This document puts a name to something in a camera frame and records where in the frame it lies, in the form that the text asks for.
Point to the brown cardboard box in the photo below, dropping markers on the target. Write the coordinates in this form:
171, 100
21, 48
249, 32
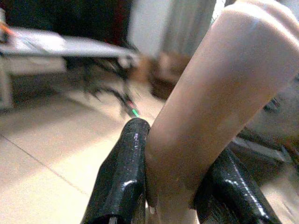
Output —
161, 70

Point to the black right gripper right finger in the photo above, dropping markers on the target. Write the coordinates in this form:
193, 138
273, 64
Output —
236, 191

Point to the white table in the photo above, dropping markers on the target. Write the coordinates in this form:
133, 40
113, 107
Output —
46, 46

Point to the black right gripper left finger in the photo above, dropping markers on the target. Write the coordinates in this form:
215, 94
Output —
123, 177

